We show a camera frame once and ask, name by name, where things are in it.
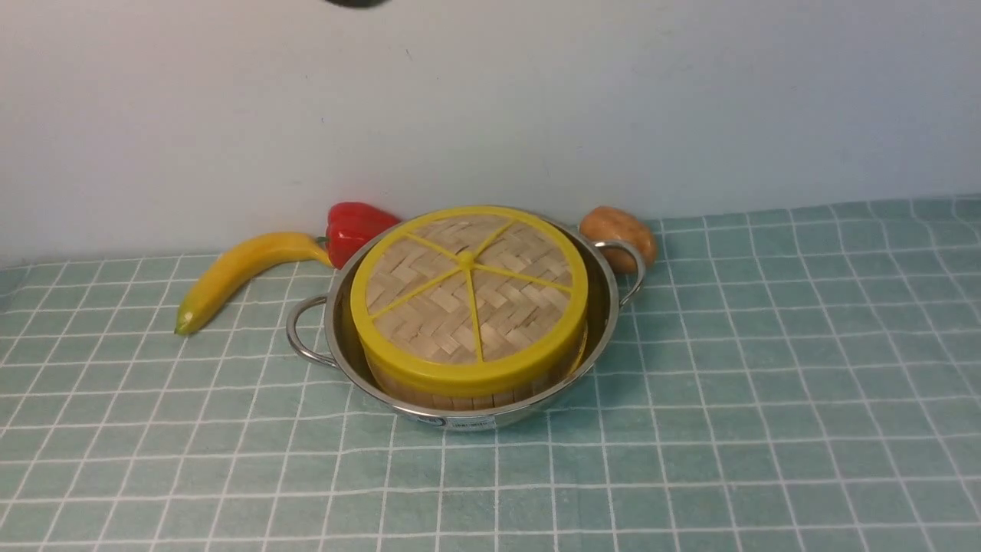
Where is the woven bamboo steamer lid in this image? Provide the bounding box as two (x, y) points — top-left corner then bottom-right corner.
(348, 206), (589, 366)

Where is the bamboo steamer basket yellow rim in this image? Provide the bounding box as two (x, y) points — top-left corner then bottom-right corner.
(366, 327), (588, 411)

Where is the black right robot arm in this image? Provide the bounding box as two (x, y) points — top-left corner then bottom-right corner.
(326, 0), (388, 10)

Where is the stainless steel pot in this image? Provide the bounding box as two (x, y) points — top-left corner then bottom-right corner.
(285, 209), (648, 431)

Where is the brown potato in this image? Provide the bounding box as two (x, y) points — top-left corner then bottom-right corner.
(579, 206), (658, 267)

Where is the red bell pepper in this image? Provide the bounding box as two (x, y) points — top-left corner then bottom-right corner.
(325, 202), (402, 269)

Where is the yellow banana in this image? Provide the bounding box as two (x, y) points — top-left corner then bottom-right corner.
(174, 232), (338, 336)

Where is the green checkered tablecloth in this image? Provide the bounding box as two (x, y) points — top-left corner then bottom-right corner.
(1, 196), (980, 551)

